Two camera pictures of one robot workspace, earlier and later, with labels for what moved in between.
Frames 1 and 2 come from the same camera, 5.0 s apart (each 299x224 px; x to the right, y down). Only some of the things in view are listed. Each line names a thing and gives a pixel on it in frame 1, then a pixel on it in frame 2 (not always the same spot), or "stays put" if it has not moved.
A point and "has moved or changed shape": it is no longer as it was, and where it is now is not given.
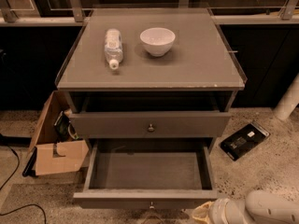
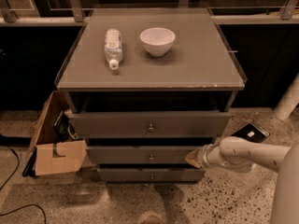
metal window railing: x=290 y=15 stays put
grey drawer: x=132 y=174 has moved or changed shape
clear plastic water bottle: x=113 y=48 stays put
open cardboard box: x=51 y=155 stays put
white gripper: x=218 y=213 → x=205 y=156
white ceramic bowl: x=157 y=40 stays put
